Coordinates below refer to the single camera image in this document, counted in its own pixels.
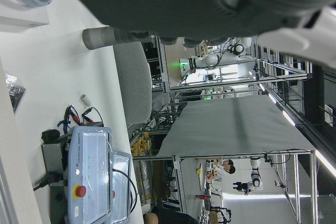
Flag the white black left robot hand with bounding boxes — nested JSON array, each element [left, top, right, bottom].
[[67, 0, 336, 65]]

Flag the white cardboard box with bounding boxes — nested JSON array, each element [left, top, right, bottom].
[[0, 0, 50, 28]]

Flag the grey metal power box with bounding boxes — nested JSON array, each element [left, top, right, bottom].
[[40, 134, 71, 187]]

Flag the grey banded cylinder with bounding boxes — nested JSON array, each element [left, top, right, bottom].
[[82, 26, 132, 50]]

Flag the grey office chair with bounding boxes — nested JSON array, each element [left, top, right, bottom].
[[114, 41, 153, 125]]

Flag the small white tube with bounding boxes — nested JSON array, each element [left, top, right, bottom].
[[80, 94, 92, 108]]

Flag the red black clip leads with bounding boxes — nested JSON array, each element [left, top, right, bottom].
[[64, 104, 104, 127]]

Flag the people in white shirts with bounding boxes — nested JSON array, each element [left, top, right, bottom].
[[212, 158, 236, 183]]

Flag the bag of small parts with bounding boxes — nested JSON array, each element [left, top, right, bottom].
[[5, 74, 27, 112]]

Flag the Universal Robots teach pendant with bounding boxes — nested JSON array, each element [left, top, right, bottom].
[[64, 125, 132, 224]]

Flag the white robot with black gripper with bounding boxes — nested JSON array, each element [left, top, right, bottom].
[[233, 157, 265, 196]]

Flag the black pendant cable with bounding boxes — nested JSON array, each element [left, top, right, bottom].
[[112, 167, 139, 213]]

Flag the aluminium frame cage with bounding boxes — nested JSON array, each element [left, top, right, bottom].
[[157, 35, 320, 224]]

